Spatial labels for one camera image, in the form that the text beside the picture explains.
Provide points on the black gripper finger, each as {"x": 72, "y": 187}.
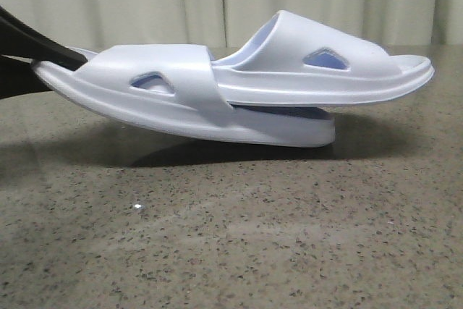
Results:
{"x": 21, "y": 41}

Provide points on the light blue slipper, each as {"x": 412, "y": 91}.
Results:
{"x": 294, "y": 61}
{"x": 172, "y": 88}

